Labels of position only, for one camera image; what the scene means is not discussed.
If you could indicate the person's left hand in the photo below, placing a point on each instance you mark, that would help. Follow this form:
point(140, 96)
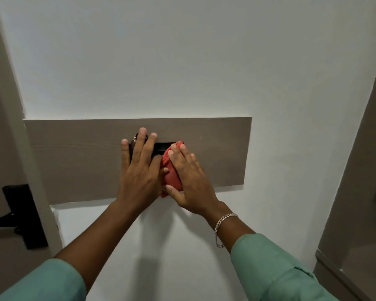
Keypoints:
point(138, 178)

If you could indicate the person's right hand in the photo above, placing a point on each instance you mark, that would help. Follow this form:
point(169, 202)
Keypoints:
point(192, 188)

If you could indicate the person's left thumb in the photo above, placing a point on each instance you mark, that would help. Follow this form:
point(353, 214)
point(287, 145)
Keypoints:
point(164, 173)

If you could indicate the person's right little finger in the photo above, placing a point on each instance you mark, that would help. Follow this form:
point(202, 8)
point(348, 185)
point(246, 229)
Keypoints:
point(196, 164)

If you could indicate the person's right middle finger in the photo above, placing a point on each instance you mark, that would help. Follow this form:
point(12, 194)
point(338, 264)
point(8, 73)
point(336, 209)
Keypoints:
point(181, 158)

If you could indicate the person's right thumb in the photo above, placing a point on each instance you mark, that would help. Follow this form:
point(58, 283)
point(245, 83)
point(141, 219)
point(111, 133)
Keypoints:
point(174, 191)

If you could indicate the person's left little finger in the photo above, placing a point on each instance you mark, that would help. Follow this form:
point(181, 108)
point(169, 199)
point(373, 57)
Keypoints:
point(125, 152)

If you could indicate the person's left middle finger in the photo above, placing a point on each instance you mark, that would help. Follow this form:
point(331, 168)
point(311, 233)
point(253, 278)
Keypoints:
point(151, 145)

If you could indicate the red cleaning cloth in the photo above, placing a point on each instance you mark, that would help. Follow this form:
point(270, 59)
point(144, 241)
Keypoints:
point(172, 175)

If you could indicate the person's right forearm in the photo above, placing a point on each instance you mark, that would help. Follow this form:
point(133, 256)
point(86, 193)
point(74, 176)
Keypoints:
point(228, 227)

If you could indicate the person's left forearm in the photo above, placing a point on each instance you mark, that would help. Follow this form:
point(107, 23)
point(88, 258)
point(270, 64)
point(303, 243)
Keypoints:
point(103, 235)

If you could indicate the grey door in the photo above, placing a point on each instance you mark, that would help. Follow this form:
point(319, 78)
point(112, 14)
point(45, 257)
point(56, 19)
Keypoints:
point(3, 172)

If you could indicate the green right shirt sleeve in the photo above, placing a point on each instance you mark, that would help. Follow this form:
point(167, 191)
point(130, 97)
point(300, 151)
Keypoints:
point(275, 272)

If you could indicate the green shirt sleeve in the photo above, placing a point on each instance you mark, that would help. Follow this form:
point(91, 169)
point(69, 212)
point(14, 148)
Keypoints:
point(47, 283)
point(275, 272)

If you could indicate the green left shirt sleeve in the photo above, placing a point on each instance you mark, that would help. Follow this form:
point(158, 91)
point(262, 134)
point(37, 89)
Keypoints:
point(47, 283)

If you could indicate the grey cabinet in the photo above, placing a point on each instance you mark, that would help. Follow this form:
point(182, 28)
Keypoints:
point(357, 200)

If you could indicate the brown wooden wall panel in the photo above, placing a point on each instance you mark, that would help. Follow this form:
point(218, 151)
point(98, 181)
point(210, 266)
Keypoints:
point(81, 159)

